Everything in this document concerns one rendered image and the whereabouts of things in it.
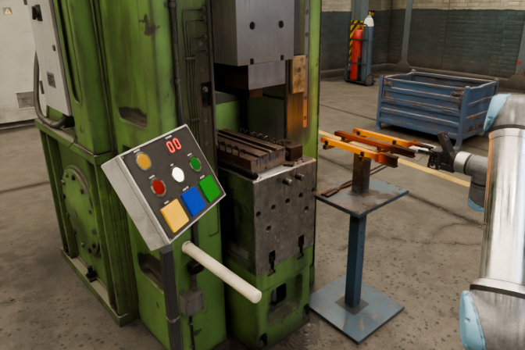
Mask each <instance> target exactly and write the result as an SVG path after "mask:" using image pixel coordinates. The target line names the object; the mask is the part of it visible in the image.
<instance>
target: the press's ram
mask: <svg viewBox="0 0 525 350"><path fill-rule="evenodd" d="M210 9H211V24H212V53H213V62H214V63H219V64H225V65H231V66H246V65H250V64H258V63H269V62H276V61H281V60H288V59H293V58H294V10H295V0H210Z"/></svg>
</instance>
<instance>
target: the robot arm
mask: <svg viewBox="0 0 525 350"><path fill-rule="evenodd" d="M484 131H487V132H488V131H489V138H490V141H489V152H488V158H486V157H483V156H479V155H474V154H470V153H467V152H460V153H458V152H457V153H455V151H454V148H453V146H452V143H451V141H450V138H449V136H448V133H447V131H446V130H444V131H442V132H439V133H437V137H438V139H439V141H440V144H441V147H439V146H436V145H430V146H434V147H433V148H432V149H430V150H428V149H427V148H420V147H415V146H412V147H409V148H411V149H414V150H416V152H415V156H416V157H415V159H416V160H417V161H420V160H421V158H422V157H428V156H430V158H429V159H428V163H427V167H429V168H431V169H435V170H444V171H448V172H450V173H454V172H457V173H462V174H465V175H468V176H471V181H470V189H469V194H468V196H467V197H468V201H467V203H468V206H469V207H470V208H472V209H475V210H477V211H479V212H484V221H483V230H482V241H481V251H480V270H479V277H478V278H477V279H476V280H475V281H474V282H472V283H471V284H470V291H463V292H462V293H461V298H460V303H459V331H460V338H461V342H462V345H463V347H464V348H465V349H466V350H525V95H511V94H508V95H505V94H498V95H495V96H494V97H493V98H492V100H491V103H490V105H489V108H488V111H487V116H486V119H485V122H484ZM425 145H429V144H425ZM434 165H435V168H433V167H430V166H434Z"/></svg>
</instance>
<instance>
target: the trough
mask: <svg viewBox="0 0 525 350"><path fill-rule="evenodd" d="M217 133H220V134H224V135H226V136H228V137H231V138H235V139H238V140H240V141H244V142H247V143H249V144H252V145H256V146H259V147H261V148H265V149H268V150H270V151H271V152H270V153H272V152H275V150H276V149H275V148H272V147H270V146H267V145H263V144H260V143H258V142H255V141H251V140H248V139H246V138H243V137H239V136H237V135H234V134H229V133H227V132H224V131H221V130H218V131H217Z"/></svg>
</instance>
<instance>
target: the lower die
mask: <svg viewBox="0 0 525 350"><path fill-rule="evenodd" d="M217 130H221V129H217ZM221 131H224V132H227V133H229V134H234V135H237V136H239V137H242V138H246V139H248V140H251V141H255V142H258V143H260V144H263V145H267V146H270V147H272V148H275V149H276V150H275V152H272V153H270V150H268V149H265V148H261V147H259V146H256V145H252V144H249V143H247V142H244V141H240V140H238V139H235V138H232V137H228V136H226V135H224V134H220V133H217V139H218V140H219V141H220V142H221V141H224V142H225V143H226V144H228V143H230V144H231V145H232V148H233V147H234V146H235V145H236V146H238V149H240V148H244V149H245V154H244V150H240V164H241V167H244V168H245V169H247V170H251V171H253V172H255V173H260V172H262V171H265V170H268V169H271V168H274V167H276V166H279V165H282V164H284V162H285V147H283V146H280V145H276V144H274V143H270V142H268V141H264V140H261V139H257V138H256V137H250V136H248V135H246V134H242V133H238V132H237V131H233V130H229V129H227V128H226V129H222V130H221ZM238 149H237V148H236V147H235V148H234V149H233V161H234V164H235V165H238ZM216 153H217V157H219V145H217V146H216ZM220 156H221V159H224V160H225V146H224V143H223V142H222V143H221V144H220ZM227 161H228V162H230V163H231V161H232V160H231V149H230V145H228V146H227ZM266 167H267V169H265V168H266Z"/></svg>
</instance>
